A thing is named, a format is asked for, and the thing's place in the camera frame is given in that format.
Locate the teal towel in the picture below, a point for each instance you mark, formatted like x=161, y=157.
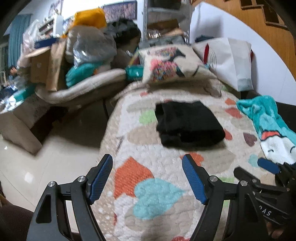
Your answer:
x=78, y=73

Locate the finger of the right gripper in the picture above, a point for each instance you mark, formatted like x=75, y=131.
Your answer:
x=268, y=165
x=245, y=178

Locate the white tote bag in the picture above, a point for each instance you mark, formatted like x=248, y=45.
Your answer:
x=229, y=59

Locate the patchwork heart quilt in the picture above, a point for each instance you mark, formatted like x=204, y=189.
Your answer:
x=147, y=195

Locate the black pants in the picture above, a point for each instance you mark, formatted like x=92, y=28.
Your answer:
x=187, y=125

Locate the blue curtain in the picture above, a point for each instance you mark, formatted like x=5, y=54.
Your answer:
x=18, y=27

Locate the teal unicorn blanket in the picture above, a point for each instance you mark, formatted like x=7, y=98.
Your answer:
x=277, y=140

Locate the embroidered cream pillow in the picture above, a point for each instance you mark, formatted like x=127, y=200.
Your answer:
x=171, y=63

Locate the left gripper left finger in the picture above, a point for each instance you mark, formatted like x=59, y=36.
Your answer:
x=50, y=220

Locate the brown cardboard box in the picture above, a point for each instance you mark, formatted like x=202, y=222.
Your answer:
x=48, y=66

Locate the metal shelf rack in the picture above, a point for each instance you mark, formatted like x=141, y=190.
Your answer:
x=167, y=18

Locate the wooden door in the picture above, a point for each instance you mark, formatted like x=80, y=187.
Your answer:
x=273, y=47

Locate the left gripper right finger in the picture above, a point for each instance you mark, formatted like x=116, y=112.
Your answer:
x=244, y=219

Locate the clear plastic bag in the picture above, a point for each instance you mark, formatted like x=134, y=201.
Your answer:
x=85, y=44

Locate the yellow bag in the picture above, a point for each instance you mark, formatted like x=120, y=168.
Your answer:
x=91, y=18

